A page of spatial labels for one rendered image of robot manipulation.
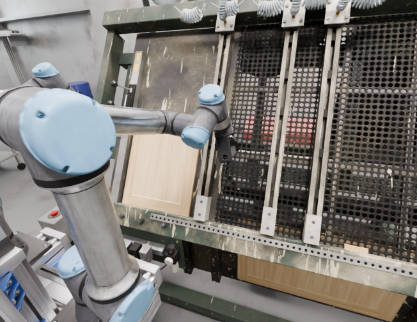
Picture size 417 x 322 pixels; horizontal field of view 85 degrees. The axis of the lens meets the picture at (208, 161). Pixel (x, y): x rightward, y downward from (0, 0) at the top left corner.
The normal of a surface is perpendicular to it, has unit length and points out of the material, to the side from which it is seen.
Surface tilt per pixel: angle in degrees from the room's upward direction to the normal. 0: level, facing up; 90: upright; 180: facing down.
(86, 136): 82
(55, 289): 0
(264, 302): 0
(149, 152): 56
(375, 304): 90
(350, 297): 90
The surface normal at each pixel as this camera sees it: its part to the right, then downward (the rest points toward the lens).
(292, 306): -0.05, -0.88
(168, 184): -0.30, -0.11
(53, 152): 0.82, 0.11
